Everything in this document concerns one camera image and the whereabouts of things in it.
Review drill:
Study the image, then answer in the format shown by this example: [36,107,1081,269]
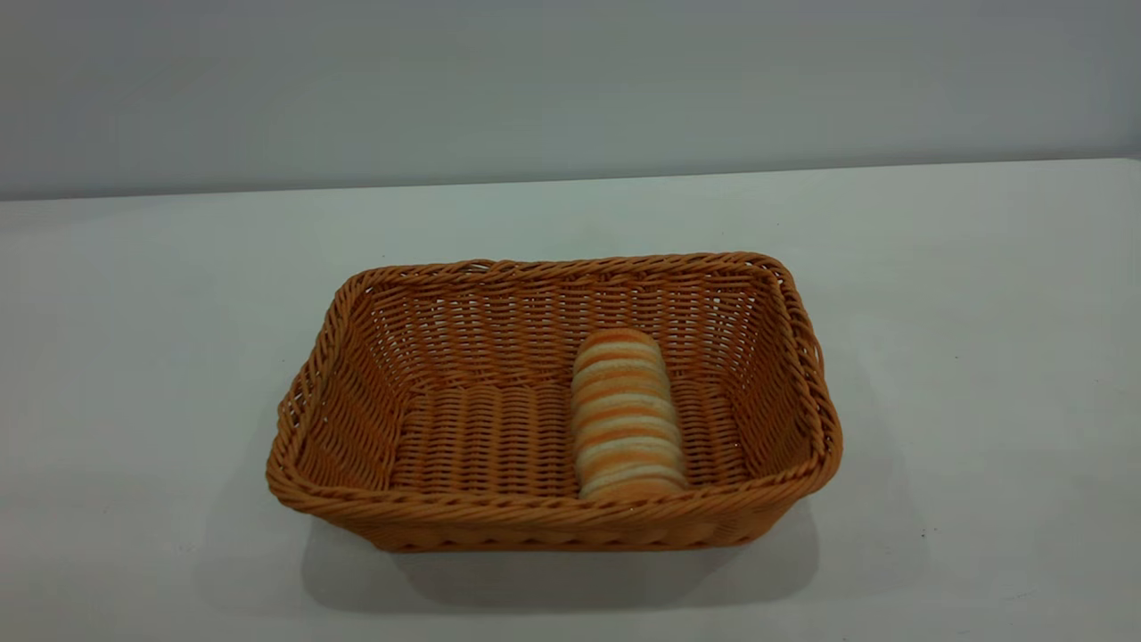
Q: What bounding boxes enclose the orange woven wicker basket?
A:
[265,251,843,552]

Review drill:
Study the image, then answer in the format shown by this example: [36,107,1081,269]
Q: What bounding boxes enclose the striped bread loaf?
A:
[570,327,690,501]

